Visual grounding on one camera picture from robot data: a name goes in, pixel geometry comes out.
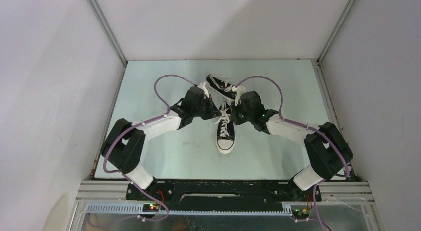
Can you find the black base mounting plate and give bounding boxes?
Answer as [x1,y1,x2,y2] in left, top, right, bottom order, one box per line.
[125,179,322,211]

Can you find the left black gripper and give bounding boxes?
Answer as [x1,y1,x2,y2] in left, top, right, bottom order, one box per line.
[192,94,222,121]

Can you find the black canvas sneaker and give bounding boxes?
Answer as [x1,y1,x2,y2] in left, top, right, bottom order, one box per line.
[216,101,235,154]
[206,74,236,102]

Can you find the aluminium frame rail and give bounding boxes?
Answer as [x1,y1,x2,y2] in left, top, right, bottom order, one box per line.
[319,182,375,205]

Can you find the left controller board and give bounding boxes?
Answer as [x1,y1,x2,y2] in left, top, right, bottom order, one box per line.
[142,204,161,213]

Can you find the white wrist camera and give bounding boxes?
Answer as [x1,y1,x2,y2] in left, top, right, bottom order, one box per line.
[231,86,247,106]
[196,81,210,98]

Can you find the grey slotted cable duct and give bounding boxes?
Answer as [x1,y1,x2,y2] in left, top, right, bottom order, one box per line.
[85,203,292,216]

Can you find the right controller board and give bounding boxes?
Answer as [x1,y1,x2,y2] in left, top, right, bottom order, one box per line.
[292,208,311,220]

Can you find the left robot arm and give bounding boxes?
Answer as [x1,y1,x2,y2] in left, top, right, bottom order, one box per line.
[101,87,222,199]

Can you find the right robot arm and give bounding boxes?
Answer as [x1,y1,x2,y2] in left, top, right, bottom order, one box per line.
[230,87,353,200]

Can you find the controller board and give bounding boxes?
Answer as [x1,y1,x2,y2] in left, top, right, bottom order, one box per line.
[142,204,161,213]
[292,208,311,220]

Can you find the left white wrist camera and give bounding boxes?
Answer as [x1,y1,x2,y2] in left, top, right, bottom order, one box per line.
[196,81,210,98]

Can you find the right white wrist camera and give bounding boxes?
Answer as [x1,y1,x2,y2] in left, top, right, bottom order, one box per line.
[231,86,247,106]

